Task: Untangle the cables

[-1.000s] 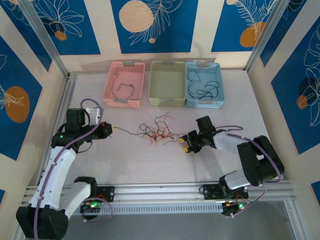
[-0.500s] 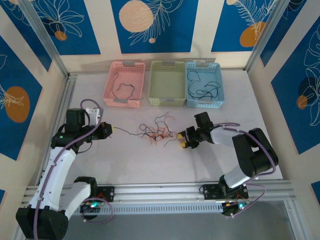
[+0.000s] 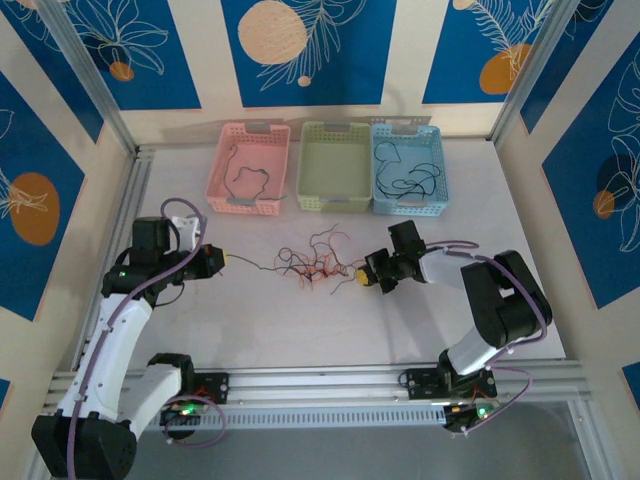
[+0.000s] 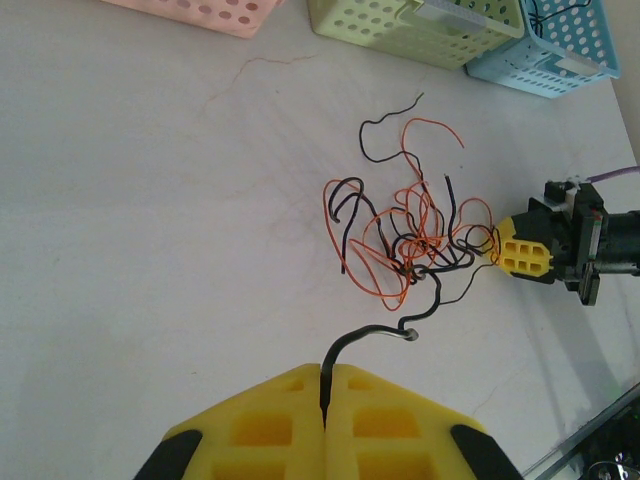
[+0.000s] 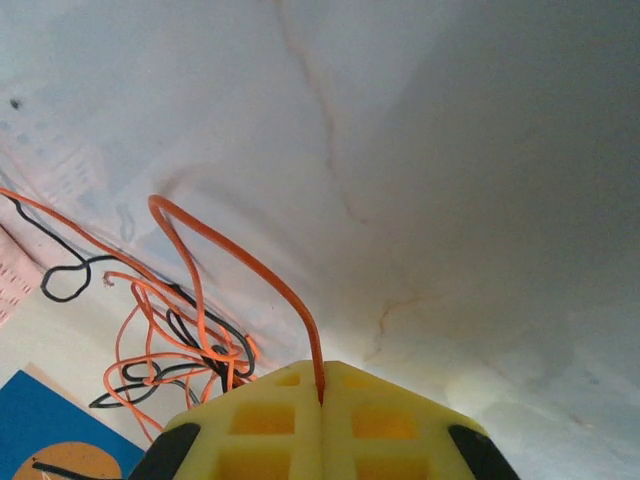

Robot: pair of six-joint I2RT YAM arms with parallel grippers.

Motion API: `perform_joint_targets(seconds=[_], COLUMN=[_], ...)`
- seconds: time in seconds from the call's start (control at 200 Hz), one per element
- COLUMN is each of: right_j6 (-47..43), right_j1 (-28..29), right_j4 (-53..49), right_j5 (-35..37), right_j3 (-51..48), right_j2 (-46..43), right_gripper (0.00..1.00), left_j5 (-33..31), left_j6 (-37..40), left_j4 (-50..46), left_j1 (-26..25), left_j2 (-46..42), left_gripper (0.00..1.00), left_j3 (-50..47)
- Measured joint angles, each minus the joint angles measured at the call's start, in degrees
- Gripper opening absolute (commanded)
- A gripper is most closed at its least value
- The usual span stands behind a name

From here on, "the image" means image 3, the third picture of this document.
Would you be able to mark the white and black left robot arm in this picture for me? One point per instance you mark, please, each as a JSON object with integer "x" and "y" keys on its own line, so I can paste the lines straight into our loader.
{"x": 115, "y": 340}

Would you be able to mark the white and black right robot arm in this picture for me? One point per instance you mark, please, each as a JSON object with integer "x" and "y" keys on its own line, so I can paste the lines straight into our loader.
{"x": 505, "y": 300}

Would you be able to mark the blue perforated plastic basket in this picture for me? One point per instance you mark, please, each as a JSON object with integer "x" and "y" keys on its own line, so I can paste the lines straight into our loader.
{"x": 415, "y": 150}

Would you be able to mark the green perforated plastic basket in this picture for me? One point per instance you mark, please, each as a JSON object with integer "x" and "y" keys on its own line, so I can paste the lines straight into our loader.
{"x": 335, "y": 170}

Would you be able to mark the pink perforated plastic basket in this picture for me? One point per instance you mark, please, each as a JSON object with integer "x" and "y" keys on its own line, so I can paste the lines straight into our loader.
{"x": 250, "y": 150}

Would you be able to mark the controller board with green light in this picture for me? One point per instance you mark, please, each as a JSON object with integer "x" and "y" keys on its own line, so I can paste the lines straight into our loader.
{"x": 177, "y": 415}
{"x": 460, "y": 420}

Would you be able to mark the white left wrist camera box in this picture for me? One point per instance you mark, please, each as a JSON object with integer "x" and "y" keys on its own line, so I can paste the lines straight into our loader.
{"x": 187, "y": 230}

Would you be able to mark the aluminium side rail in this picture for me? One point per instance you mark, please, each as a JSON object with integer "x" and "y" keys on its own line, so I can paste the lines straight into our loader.
{"x": 135, "y": 185}

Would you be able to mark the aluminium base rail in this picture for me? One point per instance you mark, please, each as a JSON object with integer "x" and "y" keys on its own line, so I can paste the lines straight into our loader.
{"x": 320, "y": 382}

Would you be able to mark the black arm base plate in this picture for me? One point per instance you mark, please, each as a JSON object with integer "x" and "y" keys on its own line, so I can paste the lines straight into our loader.
{"x": 417, "y": 385}
{"x": 217, "y": 387}

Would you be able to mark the blue floral wall panel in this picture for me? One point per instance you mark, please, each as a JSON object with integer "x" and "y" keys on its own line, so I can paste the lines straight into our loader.
{"x": 575, "y": 200}
{"x": 450, "y": 75}
{"x": 150, "y": 75}
{"x": 350, "y": 75}
{"x": 45, "y": 150}
{"x": 565, "y": 75}
{"x": 50, "y": 65}

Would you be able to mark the aluminium frame post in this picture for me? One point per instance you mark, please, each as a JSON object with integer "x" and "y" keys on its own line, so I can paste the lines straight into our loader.
{"x": 535, "y": 60}
{"x": 85, "y": 75}

